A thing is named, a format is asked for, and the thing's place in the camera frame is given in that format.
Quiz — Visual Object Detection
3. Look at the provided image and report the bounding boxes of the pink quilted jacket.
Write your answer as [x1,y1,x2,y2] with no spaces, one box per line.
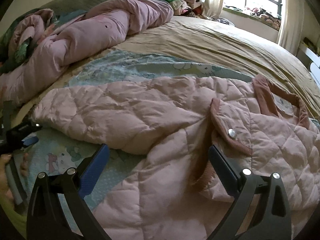
[32,75,319,239]

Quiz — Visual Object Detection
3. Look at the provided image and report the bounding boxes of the clothes on window sill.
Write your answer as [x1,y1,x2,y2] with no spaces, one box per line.
[223,5,281,31]

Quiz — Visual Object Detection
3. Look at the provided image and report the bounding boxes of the pile of clothes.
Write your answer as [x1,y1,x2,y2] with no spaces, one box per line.
[164,0,203,17]

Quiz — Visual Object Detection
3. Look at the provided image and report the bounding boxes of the person left hand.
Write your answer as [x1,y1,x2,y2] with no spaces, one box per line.
[0,154,15,207]

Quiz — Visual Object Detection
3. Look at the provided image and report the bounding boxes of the teal cartoon print blanket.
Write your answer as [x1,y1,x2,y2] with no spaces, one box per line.
[15,48,253,233]

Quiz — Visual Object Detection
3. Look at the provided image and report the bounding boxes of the pink rolled duvet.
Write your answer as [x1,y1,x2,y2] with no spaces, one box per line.
[1,0,174,107]

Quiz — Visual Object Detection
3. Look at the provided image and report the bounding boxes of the right cream curtain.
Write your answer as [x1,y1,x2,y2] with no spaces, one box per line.
[277,0,305,55]

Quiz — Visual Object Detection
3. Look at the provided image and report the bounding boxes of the tan bed sheet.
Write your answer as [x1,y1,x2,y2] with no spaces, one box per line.
[10,15,320,128]

